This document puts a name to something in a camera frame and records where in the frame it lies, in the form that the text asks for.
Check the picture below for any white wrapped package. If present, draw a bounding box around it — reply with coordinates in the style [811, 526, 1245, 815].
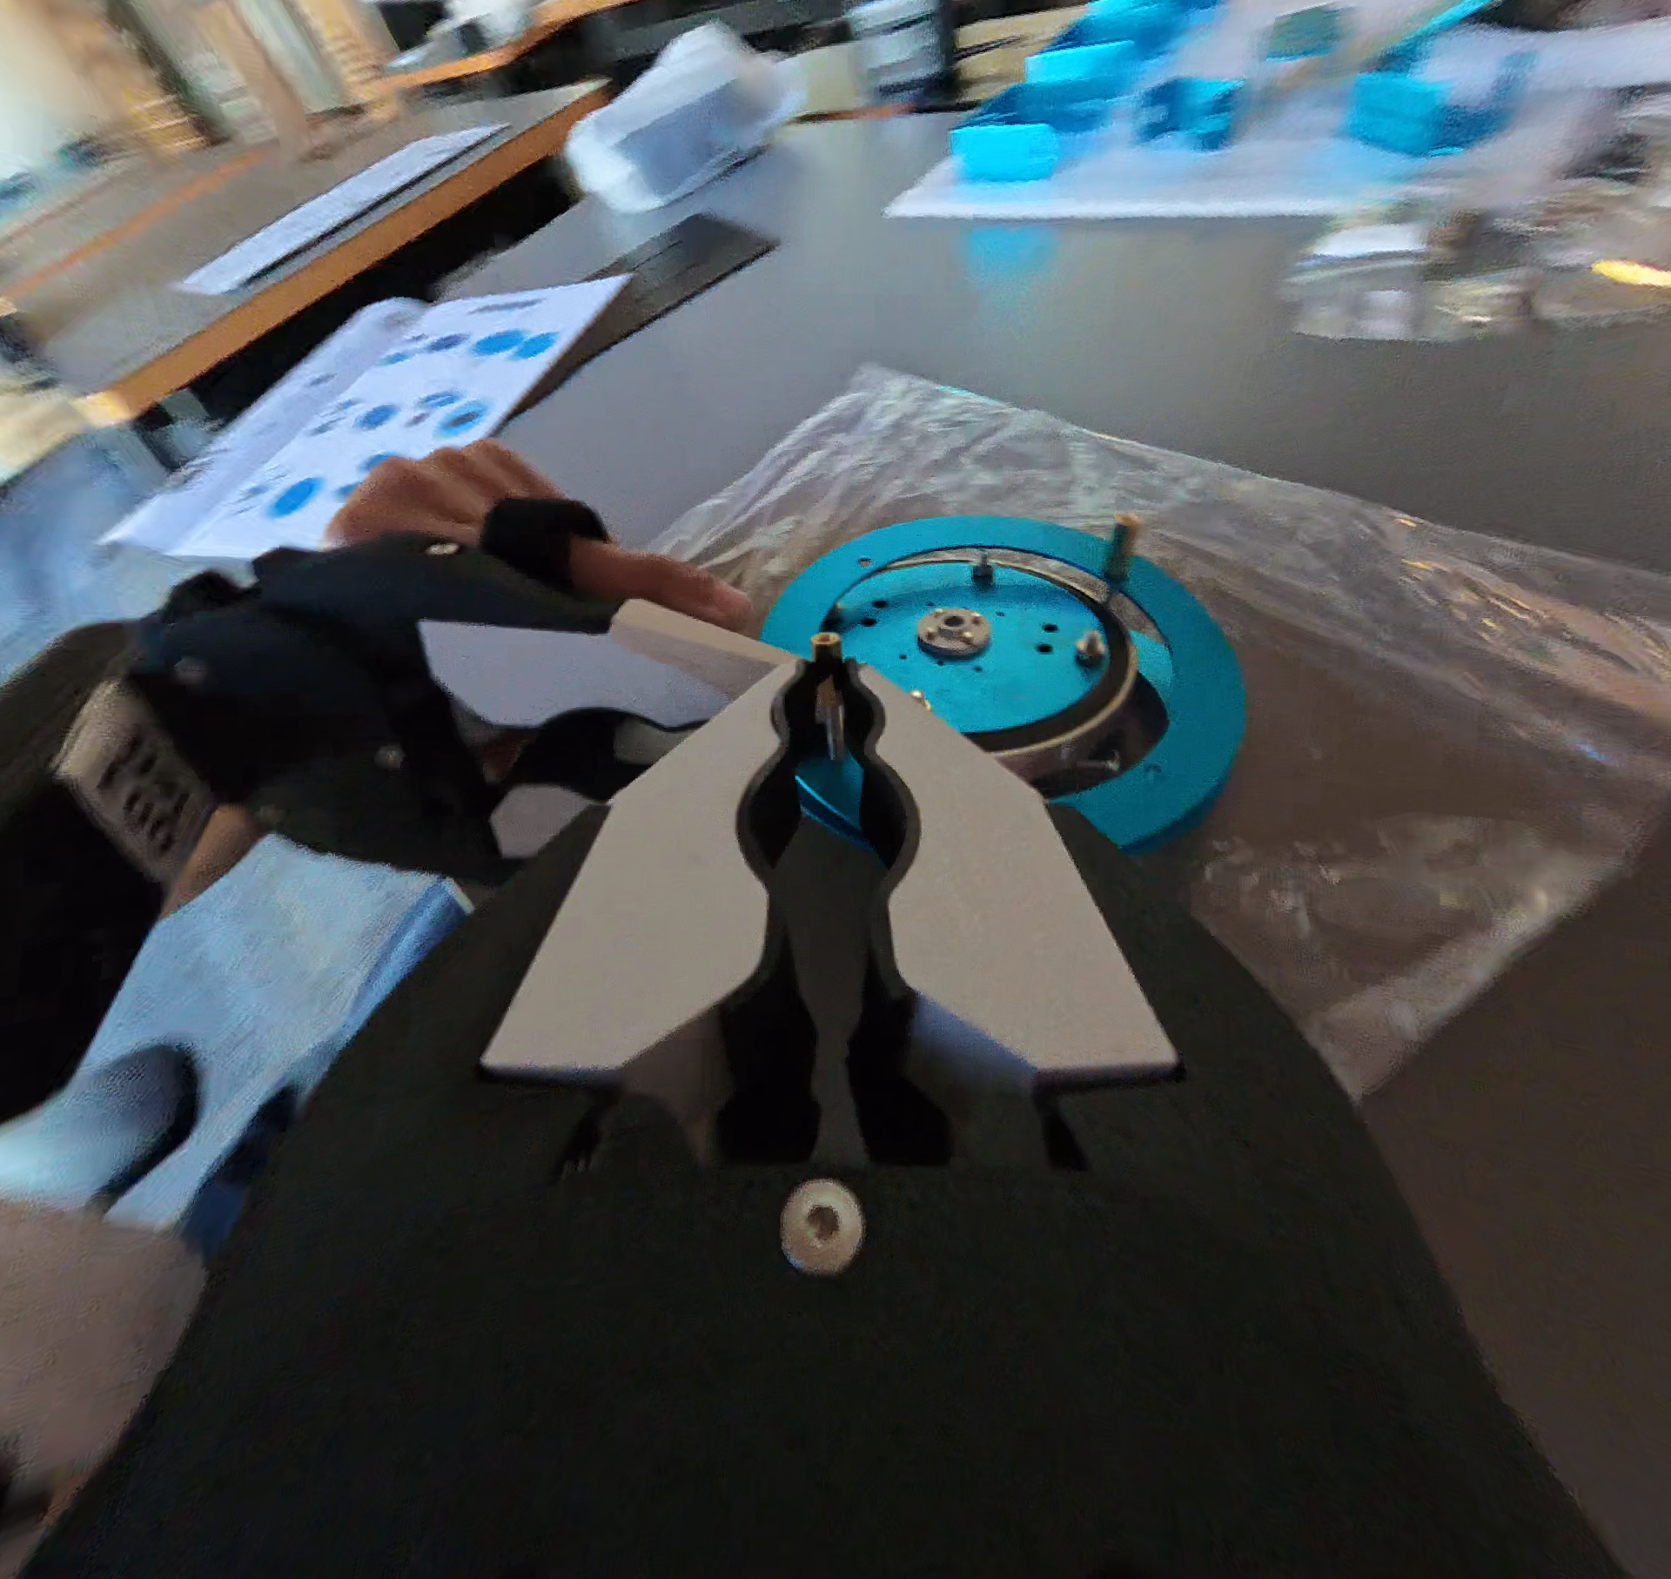
[565, 22, 809, 213]

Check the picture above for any grey desk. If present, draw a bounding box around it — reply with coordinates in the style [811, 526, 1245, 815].
[443, 78, 1671, 1579]

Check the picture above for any black flat plate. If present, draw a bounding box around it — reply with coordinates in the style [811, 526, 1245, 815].
[574, 222, 780, 333]

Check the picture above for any blue round metal turntable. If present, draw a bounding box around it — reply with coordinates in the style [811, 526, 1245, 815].
[760, 517, 1247, 855]

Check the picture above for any person's left hand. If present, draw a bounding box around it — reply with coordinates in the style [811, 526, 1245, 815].
[325, 440, 754, 630]

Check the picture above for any pile of clear hardware bags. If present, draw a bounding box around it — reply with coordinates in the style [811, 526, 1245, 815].
[1285, 202, 1671, 346]

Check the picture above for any black chair armrest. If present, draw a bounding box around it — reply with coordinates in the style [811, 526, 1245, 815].
[0, 1044, 200, 1208]

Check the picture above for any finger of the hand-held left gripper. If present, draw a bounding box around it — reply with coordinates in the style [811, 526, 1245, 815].
[611, 597, 809, 699]

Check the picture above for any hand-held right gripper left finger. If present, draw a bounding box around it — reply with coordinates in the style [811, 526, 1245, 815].
[480, 659, 820, 1163]

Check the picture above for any long white paper sheet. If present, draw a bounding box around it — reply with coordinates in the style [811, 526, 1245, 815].
[176, 122, 511, 299]

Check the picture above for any set of blue metal parts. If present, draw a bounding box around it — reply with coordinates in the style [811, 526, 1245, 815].
[945, 0, 1620, 186]

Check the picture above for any wood-edged side table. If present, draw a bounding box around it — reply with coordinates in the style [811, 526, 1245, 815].
[0, 78, 614, 426]

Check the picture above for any printed instruction sheet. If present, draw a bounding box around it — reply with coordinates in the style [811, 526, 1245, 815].
[98, 273, 634, 562]

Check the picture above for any clear plastic bag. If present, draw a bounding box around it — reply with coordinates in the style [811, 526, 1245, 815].
[645, 364, 1671, 1101]

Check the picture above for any person's beige shirt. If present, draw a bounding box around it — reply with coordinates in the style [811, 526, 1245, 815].
[0, 1194, 211, 1519]

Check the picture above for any dark box with pale label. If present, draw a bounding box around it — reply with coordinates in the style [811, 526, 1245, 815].
[845, 0, 960, 108]

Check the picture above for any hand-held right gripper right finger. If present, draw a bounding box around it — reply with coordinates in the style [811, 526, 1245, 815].
[838, 659, 1181, 1166]

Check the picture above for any white flat tray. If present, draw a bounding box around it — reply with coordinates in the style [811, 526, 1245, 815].
[885, 0, 1671, 222]

